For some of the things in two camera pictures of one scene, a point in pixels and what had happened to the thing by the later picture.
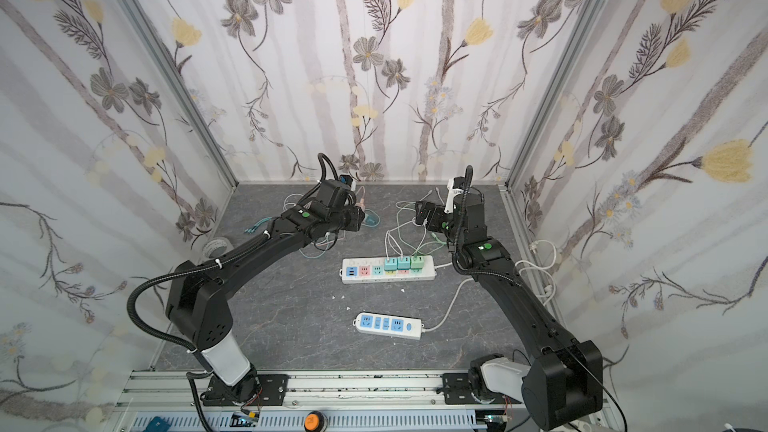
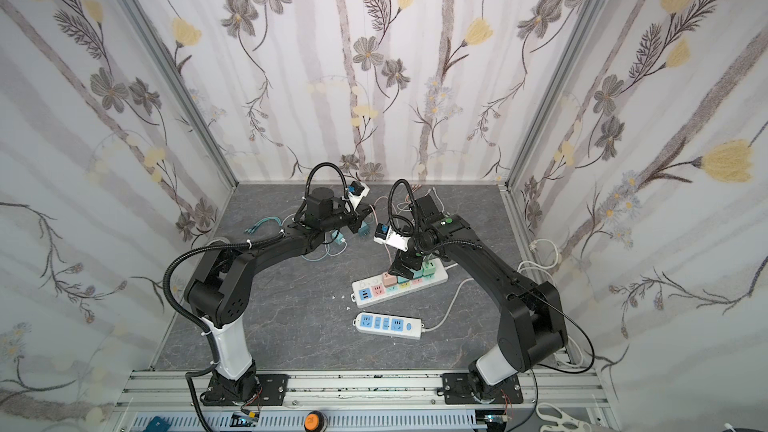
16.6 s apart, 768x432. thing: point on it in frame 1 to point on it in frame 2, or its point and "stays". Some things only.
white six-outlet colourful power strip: x=370 y=270 to x=374 y=290
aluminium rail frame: x=172 y=401 stays
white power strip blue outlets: x=385 y=325 stays
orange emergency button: x=315 y=421 stays
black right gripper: x=428 y=213 to x=405 y=257
